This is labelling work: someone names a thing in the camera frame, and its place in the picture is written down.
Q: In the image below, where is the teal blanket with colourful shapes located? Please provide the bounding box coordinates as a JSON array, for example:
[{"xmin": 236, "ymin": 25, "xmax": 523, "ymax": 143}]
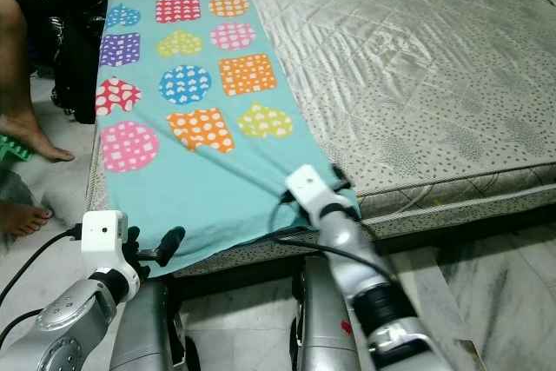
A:
[{"xmin": 96, "ymin": 0, "xmax": 362, "ymax": 278}]

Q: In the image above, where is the silver left robot leg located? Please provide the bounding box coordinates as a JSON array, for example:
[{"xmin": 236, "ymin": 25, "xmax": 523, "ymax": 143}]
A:
[{"xmin": 111, "ymin": 277, "xmax": 194, "ymax": 371}]

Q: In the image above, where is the silver robot leg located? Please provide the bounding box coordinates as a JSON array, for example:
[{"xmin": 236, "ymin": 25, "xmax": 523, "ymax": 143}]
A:
[
  {"xmin": 289, "ymin": 255, "xmax": 367, "ymax": 371},
  {"xmin": 111, "ymin": 277, "xmax": 194, "ymax": 371}
]

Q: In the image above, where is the white dotted quilted mattress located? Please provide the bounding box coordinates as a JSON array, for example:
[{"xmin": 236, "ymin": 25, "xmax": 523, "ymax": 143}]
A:
[{"xmin": 87, "ymin": 0, "xmax": 556, "ymax": 278}]

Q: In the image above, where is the silver right robot leg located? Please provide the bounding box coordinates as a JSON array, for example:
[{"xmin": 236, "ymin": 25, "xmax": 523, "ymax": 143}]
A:
[{"xmin": 289, "ymin": 255, "xmax": 367, "ymax": 371}]

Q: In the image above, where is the green plastic stool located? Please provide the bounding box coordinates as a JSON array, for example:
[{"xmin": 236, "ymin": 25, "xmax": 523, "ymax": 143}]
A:
[{"xmin": 0, "ymin": 132, "xmax": 37, "ymax": 165}]

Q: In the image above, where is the person in grey shorts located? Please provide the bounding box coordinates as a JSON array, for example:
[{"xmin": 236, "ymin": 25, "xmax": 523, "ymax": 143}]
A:
[{"xmin": 0, "ymin": 0, "xmax": 77, "ymax": 238}]

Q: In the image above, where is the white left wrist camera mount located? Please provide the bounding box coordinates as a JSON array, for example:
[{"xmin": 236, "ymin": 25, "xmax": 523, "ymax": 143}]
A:
[{"xmin": 80, "ymin": 209, "xmax": 142, "ymax": 278}]

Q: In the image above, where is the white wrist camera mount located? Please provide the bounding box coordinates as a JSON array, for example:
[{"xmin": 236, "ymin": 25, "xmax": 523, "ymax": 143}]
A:
[
  {"xmin": 283, "ymin": 163, "xmax": 350, "ymax": 221},
  {"xmin": 80, "ymin": 209, "xmax": 142, "ymax": 278}
]

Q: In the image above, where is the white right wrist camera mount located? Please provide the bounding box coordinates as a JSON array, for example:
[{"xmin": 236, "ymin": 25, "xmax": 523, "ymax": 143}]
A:
[{"xmin": 283, "ymin": 163, "xmax": 350, "ymax": 221}]

